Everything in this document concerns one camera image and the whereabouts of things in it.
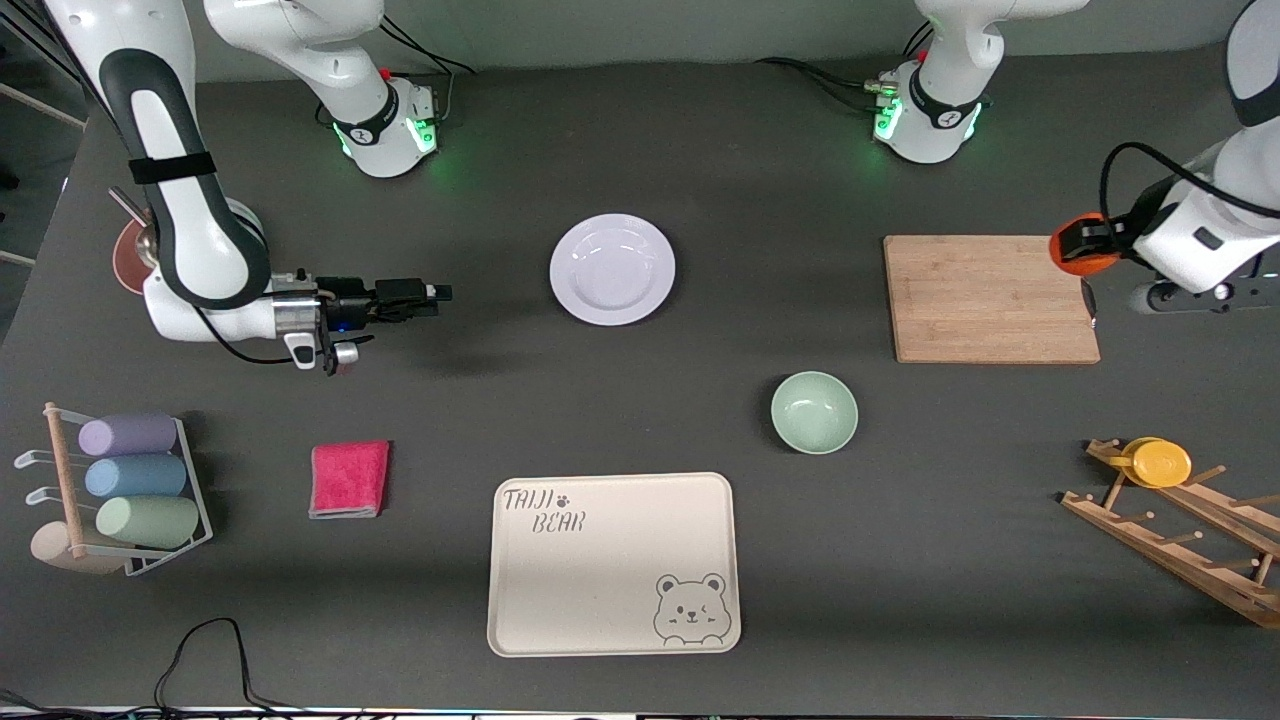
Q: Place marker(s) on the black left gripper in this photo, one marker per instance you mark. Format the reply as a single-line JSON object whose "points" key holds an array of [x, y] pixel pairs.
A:
{"points": [[1103, 240]]}

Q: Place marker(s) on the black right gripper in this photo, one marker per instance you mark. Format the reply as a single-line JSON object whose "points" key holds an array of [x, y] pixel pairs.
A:
{"points": [[348, 299]]}

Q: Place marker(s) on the orange fruit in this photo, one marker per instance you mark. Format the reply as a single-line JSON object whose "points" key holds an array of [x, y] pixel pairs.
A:
{"points": [[1088, 267]]}

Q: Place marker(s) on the white round plate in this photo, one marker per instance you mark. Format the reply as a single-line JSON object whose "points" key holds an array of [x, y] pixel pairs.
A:
{"points": [[612, 270]]}

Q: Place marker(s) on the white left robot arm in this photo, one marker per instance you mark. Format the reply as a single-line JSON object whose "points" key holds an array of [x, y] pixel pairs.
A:
{"points": [[945, 110]]}

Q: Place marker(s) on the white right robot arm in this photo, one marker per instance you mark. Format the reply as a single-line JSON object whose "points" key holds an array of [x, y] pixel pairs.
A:
{"points": [[190, 230]]}

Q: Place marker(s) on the wooden cutting board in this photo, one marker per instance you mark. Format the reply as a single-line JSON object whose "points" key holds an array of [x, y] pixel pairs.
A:
{"points": [[960, 300]]}

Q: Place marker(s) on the pink folded cloth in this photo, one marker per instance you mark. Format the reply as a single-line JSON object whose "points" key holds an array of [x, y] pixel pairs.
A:
{"points": [[348, 480]]}

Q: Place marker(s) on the yellow cup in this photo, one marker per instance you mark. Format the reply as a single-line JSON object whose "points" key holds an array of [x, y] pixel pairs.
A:
{"points": [[1160, 463]]}

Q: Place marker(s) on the pink bowl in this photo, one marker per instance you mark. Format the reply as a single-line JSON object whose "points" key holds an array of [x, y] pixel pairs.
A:
{"points": [[127, 260]]}

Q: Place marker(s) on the metal scoop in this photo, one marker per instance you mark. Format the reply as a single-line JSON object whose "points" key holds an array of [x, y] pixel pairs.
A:
{"points": [[125, 203]]}

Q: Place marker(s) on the purple cup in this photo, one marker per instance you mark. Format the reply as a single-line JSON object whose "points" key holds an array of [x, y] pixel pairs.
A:
{"points": [[128, 435]]}

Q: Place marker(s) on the light green bowl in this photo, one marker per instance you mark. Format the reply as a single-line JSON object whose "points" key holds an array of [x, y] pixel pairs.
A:
{"points": [[814, 413]]}

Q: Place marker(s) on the blue cup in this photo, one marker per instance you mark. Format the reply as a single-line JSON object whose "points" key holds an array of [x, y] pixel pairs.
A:
{"points": [[135, 477]]}

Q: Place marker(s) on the wooden peg drying rack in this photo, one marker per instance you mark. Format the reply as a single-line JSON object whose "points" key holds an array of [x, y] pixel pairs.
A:
{"points": [[1170, 555]]}

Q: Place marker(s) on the beige bear print tray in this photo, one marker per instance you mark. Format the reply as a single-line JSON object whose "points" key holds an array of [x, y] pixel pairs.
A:
{"points": [[600, 570]]}

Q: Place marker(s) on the green cup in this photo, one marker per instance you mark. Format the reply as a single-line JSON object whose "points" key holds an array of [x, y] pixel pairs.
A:
{"points": [[148, 522]]}

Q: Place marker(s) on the beige cup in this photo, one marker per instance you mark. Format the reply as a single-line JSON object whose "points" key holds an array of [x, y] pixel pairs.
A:
{"points": [[50, 548]]}

